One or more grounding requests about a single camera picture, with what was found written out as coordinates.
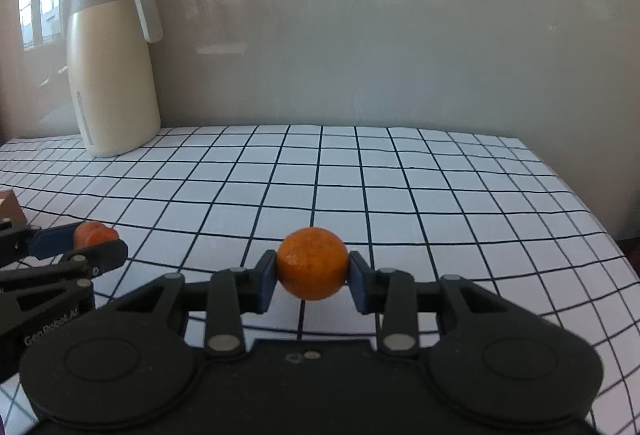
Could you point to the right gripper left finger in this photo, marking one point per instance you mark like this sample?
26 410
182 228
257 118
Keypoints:
231 293

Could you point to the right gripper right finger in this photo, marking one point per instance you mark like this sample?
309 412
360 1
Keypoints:
391 294

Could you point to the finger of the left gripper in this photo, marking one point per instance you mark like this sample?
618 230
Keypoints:
87 263
21 241

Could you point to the carrot chunk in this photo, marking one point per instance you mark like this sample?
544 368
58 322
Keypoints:
91 233

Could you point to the rough orange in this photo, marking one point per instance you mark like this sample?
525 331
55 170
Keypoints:
312 263

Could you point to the brown cardboard box tray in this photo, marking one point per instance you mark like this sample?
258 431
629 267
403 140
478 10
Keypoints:
11 209

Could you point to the checkered white tablecloth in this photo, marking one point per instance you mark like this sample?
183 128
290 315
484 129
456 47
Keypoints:
198 199

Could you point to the cream grey thermos jug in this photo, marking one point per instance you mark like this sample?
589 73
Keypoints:
110 73

